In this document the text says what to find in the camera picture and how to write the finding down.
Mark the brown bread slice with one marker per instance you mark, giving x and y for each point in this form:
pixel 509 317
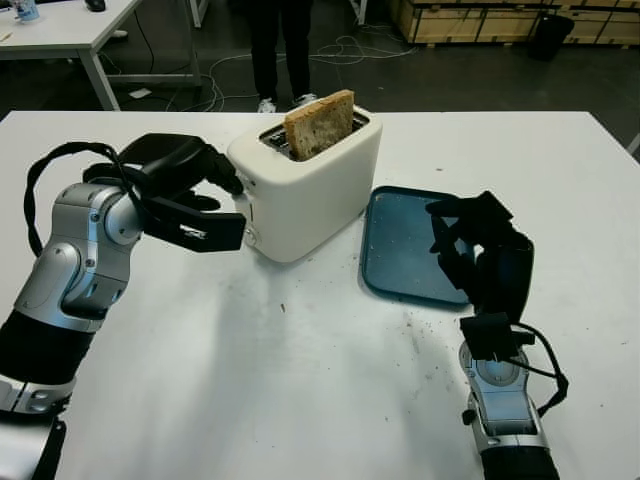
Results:
pixel 320 130

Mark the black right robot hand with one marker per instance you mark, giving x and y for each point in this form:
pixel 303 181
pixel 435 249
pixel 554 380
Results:
pixel 510 275

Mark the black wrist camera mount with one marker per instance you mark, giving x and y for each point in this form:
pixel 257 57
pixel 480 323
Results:
pixel 485 335
pixel 205 230

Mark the white printed cup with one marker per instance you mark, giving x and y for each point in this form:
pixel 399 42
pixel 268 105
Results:
pixel 27 10

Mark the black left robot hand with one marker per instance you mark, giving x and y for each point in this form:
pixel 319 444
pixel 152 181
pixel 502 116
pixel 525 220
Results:
pixel 165 152

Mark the white metal table leg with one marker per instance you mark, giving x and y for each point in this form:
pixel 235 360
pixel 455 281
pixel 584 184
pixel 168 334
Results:
pixel 634 147

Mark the wooden crate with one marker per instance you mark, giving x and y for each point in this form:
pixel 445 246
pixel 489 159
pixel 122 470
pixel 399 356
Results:
pixel 610 22
pixel 465 25

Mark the black computer mouse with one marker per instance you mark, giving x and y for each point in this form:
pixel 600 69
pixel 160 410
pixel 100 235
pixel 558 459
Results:
pixel 95 4

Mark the white floor paper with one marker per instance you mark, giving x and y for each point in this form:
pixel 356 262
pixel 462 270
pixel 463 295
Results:
pixel 141 93

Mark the blue plastic tray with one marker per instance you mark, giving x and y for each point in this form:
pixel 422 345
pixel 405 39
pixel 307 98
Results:
pixel 400 240

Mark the white metal table frame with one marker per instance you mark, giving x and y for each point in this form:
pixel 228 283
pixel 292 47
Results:
pixel 197 14

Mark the black waste bin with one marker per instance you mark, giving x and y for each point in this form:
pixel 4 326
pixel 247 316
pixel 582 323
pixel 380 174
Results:
pixel 550 37

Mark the person's legs with sneakers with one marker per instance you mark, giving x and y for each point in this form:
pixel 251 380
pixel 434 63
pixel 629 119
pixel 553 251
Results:
pixel 290 45

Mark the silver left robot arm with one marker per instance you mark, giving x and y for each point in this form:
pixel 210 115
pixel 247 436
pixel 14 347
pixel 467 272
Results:
pixel 65 270

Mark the white two-slot toaster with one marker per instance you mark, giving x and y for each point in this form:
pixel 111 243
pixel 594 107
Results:
pixel 320 200

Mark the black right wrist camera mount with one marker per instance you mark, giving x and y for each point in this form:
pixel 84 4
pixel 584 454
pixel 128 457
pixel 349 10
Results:
pixel 485 335

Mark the silver toaster dial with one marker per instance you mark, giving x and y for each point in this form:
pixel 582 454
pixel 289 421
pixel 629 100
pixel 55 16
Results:
pixel 251 237

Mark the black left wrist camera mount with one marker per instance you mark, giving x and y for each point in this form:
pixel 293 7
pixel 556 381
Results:
pixel 205 230

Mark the white office desk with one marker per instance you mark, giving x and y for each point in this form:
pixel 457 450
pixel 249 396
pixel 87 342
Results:
pixel 75 30

